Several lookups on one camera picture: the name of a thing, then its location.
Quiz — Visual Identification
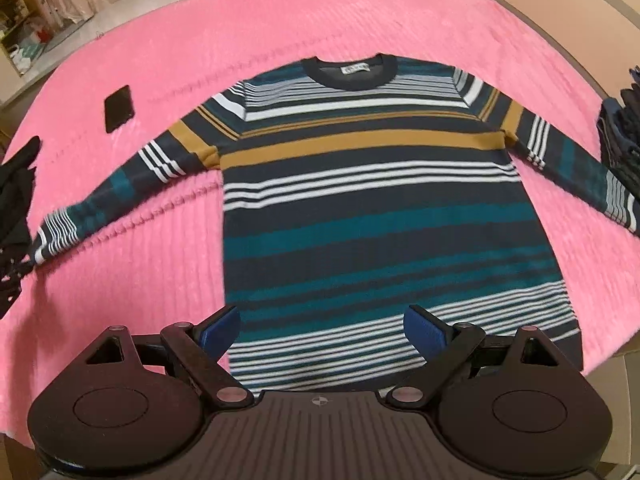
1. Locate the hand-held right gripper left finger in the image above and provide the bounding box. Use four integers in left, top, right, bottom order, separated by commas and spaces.
65, 305, 253, 407

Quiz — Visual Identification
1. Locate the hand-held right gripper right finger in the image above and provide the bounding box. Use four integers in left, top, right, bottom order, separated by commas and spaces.
385, 304, 576, 407

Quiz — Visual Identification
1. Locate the striped knit sweater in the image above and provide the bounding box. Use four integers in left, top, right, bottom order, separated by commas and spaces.
31, 53, 640, 395

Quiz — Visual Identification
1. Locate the black clothes pile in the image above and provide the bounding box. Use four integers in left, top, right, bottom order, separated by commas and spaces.
0, 135, 43, 318

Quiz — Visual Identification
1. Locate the stack of folded dark clothes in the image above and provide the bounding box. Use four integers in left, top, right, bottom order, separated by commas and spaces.
596, 65, 640, 196

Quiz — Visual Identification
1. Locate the black smartphone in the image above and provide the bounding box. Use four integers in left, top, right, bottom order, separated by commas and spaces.
103, 85, 137, 134

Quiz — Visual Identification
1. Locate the pink bed blanket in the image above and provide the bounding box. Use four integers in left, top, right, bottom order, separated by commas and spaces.
0, 0, 632, 453

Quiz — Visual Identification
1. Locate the white plastic bag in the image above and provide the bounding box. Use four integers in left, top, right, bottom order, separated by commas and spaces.
7, 42, 46, 73

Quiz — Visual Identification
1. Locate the wooden shelf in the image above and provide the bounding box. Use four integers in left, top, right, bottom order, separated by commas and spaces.
0, 0, 51, 78

